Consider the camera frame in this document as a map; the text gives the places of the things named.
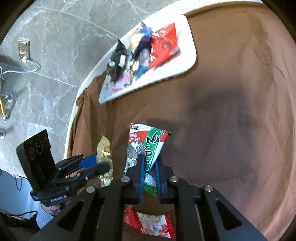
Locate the pink snack packet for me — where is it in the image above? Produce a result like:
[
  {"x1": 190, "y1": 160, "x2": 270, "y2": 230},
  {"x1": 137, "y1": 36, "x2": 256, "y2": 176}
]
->
[{"x1": 111, "y1": 70, "x2": 132, "y2": 93}]

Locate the blue yellow snack bag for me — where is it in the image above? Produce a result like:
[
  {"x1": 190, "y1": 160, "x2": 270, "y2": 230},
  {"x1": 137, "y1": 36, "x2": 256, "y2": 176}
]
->
[{"x1": 129, "y1": 22, "x2": 151, "y2": 60}]

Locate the black snack packet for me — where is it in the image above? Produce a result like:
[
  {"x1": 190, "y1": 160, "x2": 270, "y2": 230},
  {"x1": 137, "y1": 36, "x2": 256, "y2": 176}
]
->
[{"x1": 106, "y1": 39, "x2": 128, "y2": 82}]

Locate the white power cable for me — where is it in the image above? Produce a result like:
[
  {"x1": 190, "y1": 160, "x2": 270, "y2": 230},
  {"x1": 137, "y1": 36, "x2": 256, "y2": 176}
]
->
[{"x1": 0, "y1": 58, "x2": 41, "y2": 75}]

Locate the large red snack bag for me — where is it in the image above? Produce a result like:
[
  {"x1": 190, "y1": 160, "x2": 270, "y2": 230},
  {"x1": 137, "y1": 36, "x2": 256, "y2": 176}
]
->
[{"x1": 148, "y1": 23, "x2": 180, "y2": 69}]

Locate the green white seaweed snack packet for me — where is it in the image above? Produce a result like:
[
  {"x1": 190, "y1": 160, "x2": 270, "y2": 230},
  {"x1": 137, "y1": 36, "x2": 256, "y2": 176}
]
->
[{"x1": 124, "y1": 123, "x2": 175, "y2": 196}]

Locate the gold wall socket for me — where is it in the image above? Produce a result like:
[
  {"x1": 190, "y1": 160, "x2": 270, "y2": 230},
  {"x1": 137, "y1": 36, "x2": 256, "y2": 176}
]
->
[{"x1": 18, "y1": 40, "x2": 30, "y2": 62}]

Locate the white plastic tray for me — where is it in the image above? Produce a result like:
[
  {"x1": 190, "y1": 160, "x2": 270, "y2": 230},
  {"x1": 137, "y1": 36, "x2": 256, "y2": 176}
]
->
[{"x1": 98, "y1": 14, "x2": 197, "y2": 104}]

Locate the red white fruit snack packet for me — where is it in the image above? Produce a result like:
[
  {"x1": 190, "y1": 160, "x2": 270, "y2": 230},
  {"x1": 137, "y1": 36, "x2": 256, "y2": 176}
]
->
[{"x1": 123, "y1": 205, "x2": 176, "y2": 238}]

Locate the person's left hand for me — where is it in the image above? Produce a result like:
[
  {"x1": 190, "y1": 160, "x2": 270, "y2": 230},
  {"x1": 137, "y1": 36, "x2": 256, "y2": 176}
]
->
[{"x1": 41, "y1": 203, "x2": 66, "y2": 216}]

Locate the brown tablecloth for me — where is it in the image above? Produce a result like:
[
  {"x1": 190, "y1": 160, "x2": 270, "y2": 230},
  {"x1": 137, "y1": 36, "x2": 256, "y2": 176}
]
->
[{"x1": 67, "y1": 2, "x2": 295, "y2": 240}]

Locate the gold snack packet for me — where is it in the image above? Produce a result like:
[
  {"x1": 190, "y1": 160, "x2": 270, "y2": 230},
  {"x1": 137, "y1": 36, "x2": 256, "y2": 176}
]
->
[{"x1": 96, "y1": 135, "x2": 113, "y2": 187}]

